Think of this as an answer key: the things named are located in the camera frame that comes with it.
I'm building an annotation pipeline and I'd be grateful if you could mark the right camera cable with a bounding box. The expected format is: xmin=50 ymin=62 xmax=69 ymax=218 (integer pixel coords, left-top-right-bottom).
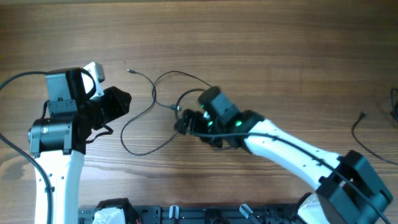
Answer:
xmin=175 ymin=88 xmax=392 ymax=224

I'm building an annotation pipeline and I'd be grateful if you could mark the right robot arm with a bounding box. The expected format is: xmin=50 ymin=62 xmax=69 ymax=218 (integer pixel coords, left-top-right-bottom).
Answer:
xmin=174 ymin=86 xmax=393 ymax=223

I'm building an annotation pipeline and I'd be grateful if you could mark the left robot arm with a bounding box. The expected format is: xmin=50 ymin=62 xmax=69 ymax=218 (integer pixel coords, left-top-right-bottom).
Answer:
xmin=28 ymin=62 xmax=131 ymax=223

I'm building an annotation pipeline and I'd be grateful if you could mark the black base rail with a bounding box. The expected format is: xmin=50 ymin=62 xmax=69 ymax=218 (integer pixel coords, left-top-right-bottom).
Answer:
xmin=77 ymin=203 xmax=312 ymax=224

